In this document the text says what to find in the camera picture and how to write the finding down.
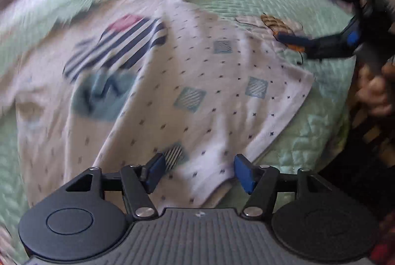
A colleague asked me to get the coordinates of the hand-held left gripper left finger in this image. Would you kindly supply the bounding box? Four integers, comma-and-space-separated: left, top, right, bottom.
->
65, 152, 167, 221

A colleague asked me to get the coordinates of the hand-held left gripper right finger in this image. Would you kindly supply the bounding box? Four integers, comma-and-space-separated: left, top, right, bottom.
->
234, 154, 334, 221

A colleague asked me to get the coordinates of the white printed shirt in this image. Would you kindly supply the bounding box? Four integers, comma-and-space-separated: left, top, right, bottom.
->
12, 0, 315, 207

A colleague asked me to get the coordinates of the person's right hand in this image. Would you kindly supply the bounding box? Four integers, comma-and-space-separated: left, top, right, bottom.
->
356, 61, 395, 117

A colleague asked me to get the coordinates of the green quilted bee bedspread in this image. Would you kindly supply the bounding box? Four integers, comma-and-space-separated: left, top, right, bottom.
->
0, 0, 358, 262

